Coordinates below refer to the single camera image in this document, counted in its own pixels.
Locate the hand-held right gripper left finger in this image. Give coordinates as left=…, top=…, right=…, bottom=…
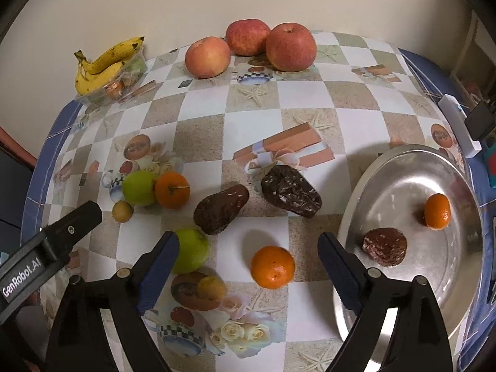
left=46, top=231, right=180, bottom=372

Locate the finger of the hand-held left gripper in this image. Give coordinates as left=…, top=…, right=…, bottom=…
left=39, top=201, right=103, bottom=267

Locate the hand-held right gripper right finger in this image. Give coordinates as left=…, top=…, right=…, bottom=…
left=318, top=232, right=454, bottom=372

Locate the dark brown wrinkled date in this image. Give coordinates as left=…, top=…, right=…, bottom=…
left=261, top=165, right=322, bottom=218
left=193, top=184, right=250, bottom=236
left=362, top=227, right=408, bottom=268

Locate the small yellow-brown round fruit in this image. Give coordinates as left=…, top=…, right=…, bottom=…
left=112, top=201, right=134, bottom=224
left=197, top=276, right=227, bottom=303

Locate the green round citrus fruit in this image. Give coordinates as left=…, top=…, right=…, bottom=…
left=171, top=228, right=210, bottom=274
left=122, top=170, right=157, bottom=207

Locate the orange mandarin with stem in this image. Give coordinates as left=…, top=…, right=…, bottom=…
left=154, top=171, right=191, bottom=209

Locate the round silver metal tray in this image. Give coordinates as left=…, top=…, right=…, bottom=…
left=336, top=144, right=483, bottom=365

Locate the red-edged dark furniture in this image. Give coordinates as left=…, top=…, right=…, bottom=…
left=0, top=126, right=38, bottom=249

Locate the clear plastic container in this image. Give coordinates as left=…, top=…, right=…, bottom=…
left=77, top=46, right=148, bottom=105

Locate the bunch of yellow bananas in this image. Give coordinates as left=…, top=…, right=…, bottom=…
left=73, top=36, right=146, bottom=97

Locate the white oblong device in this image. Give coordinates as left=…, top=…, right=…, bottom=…
left=438, top=94, right=482, bottom=159

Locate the black device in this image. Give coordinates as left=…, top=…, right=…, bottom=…
left=464, top=101, right=496, bottom=142

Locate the pale red apple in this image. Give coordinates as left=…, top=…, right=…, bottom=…
left=184, top=36, right=232, bottom=79

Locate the large red apple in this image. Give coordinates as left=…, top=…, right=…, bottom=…
left=265, top=23, right=317, bottom=73

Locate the white shelf unit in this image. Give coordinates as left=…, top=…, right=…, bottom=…
left=449, top=8, right=496, bottom=99

